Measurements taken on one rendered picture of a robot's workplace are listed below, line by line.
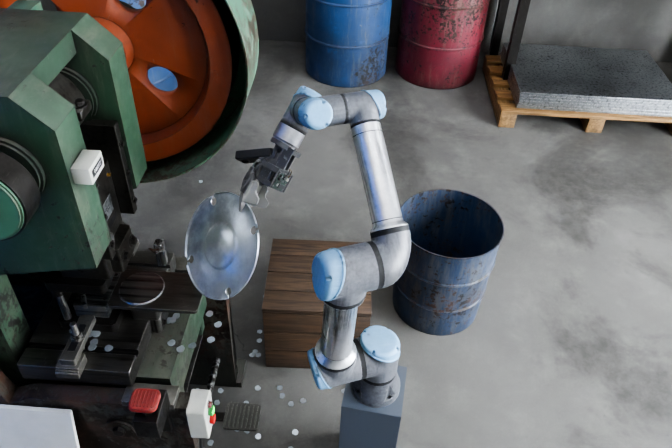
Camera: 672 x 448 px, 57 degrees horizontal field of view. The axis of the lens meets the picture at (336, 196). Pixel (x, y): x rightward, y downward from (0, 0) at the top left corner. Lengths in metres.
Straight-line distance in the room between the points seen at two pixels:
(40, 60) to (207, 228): 0.63
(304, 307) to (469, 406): 0.75
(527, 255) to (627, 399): 0.81
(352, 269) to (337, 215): 1.79
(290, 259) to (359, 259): 1.06
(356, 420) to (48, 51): 1.32
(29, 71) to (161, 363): 0.87
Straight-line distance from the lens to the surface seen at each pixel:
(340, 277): 1.40
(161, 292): 1.80
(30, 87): 1.33
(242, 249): 1.62
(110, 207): 1.67
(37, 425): 1.95
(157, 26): 1.75
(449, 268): 2.39
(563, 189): 3.65
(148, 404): 1.61
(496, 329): 2.79
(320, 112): 1.47
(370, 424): 1.99
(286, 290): 2.35
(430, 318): 2.62
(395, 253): 1.44
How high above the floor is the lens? 2.09
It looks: 39 degrees down
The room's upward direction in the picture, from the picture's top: 2 degrees clockwise
